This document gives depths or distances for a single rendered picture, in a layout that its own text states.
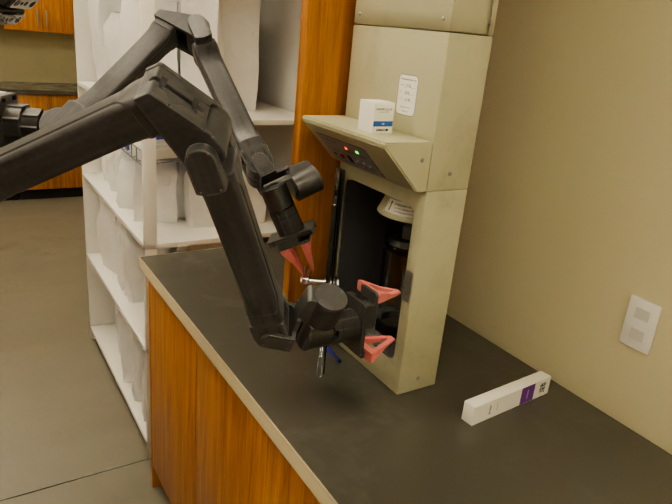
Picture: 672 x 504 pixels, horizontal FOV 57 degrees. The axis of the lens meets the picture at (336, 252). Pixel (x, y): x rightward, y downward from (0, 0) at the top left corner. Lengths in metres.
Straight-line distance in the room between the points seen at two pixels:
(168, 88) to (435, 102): 0.59
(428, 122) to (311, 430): 0.65
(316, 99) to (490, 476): 0.89
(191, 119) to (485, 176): 1.10
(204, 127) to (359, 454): 0.72
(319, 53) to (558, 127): 0.59
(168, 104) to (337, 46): 0.80
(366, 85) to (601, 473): 0.93
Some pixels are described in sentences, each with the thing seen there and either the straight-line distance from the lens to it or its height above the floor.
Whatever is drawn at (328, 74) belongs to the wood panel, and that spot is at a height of 1.60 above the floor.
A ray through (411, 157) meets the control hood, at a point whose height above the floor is 1.48.
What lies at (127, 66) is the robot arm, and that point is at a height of 1.58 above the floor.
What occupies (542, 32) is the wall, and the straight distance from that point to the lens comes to 1.62.
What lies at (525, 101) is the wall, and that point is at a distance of 1.64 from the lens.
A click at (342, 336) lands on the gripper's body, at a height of 1.20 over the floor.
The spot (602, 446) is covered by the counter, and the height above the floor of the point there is 0.94.
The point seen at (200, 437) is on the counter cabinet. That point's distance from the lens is 1.88.
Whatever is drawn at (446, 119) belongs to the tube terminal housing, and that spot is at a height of 1.55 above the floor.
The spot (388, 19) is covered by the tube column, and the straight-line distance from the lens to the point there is 1.35.
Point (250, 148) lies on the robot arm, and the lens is 1.31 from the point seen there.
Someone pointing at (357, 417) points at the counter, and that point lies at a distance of 1.33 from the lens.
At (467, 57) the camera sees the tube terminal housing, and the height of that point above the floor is 1.67.
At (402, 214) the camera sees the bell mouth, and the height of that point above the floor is 1.33.
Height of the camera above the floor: 1.70
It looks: 20 degrees down
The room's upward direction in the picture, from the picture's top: 6 degrees clockwise
